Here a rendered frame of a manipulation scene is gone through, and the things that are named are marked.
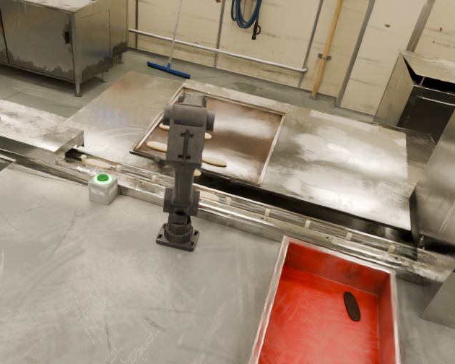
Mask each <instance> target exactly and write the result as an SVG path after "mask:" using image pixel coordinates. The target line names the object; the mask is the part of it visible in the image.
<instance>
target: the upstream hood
mask: <svg viewBox="0 0 455 364"><path fill-rule="evenodd" d="M75 145H76V146H77V148H78V147H80V146H81V147H85V143H84V131H83V130H80V129H76V128H73V127H70V126H65V125H63V124H59V123H55V122H52V121H47V120H45V119H41V118H37V117H34V116H30V115H27V114H24V113H19V112H16V111H13V110H9V109H6V108H2V107H0V148H2V149H4V150H9V151H11V152H16V153H18V154H21V155H25V156H28V157H32V158H35V159H38V160H42V161H45V162H47V163H52V164H54V165H55V164H57V163H58V162H60V161H61V160H63V159H64V158H65V153H66V152H67V151H69V150H70V149H71V148H72V147H74V146H75Z"/></svg>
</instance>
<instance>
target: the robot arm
mask: <svg viewBox="0 0 455 364"><path fill-rule="evenodd" d="M206 106H207V98H205V94H200V93H194V92H183V95H179V97H178V104H173V105H166V106H165V107H164V110H163V117H162V125H163V126H169V133H168V145H167V152H166V158H165V164H166V165H171V166H172V167H173V171H174V186H173V187H172V188H171V187H165V193H164V199H163V201H164V205H163V212H167V213H169V216H168V222H165V223H163V224H162V227H161V228H160V231H159V233H158V234H157V237H156V244H159V245H163V246H168V247H171V248H177V249H181V250H184V251H189V252H192V251H194V248H195V246H196V242H197V240H198V238H199V231H198V230H195V229H193V226H192V225H191V218H190V216H197V214H198V208H199V198H200V191H197V190H195V189H194V187H193V182H194V171H195V170H196V169H197V168H198V169H201V167H202V157H203V150H204V138H205V132H206V131H212V132H213V131H214V125H215V111H213V110H208V108H206Z"/></svg>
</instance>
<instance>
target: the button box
mask: <svg viewBox="0 0 455 364"><path fill-rule="evenodd" d="M100 174H105V173H101V172H99V173H98V174H97V175H100ZM97 175H96V176H97ZM109 176H110V177H111V178H112V180H111V182H110V183H107V184H99V183H96V182H95V180H94V178H95V176H94V177H93V178H92V179H91V180H90V181H89V182H88V189H89V200H90V201H94V202H97V203H100V204H104V205H107V206H108V205H109V204H110V203H111V202H112V201H113V200H114V199H115V197H116V196H117V195H121V188H119V187H118V178H117V177H115V176H112V175H109Z"/></svg>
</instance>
